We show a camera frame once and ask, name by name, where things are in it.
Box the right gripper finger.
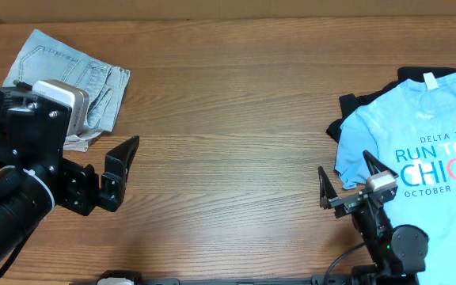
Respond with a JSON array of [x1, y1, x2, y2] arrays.
[[363, 150, 398, 178], [317, 166, 338, 209]]

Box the light blue denim shorts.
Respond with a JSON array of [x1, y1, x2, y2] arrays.
[[2, 29, 131, 132]]

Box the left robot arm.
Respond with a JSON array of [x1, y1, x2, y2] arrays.
[[0, 80, 139, 278]]

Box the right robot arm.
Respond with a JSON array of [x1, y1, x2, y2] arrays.
[[311, 150, 429, 284]]

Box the folded beige shorts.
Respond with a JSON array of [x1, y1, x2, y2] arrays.
[[0, 127, 105, 153]]

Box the light blue printed t-shirt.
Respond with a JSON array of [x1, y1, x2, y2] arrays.
[[335, 73, 456, 284]]

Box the black garment under pile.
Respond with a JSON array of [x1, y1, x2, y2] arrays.
[[325, 66, 456, 143]]

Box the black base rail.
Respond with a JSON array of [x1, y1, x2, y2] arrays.
[[71, 271, 418, 285]]

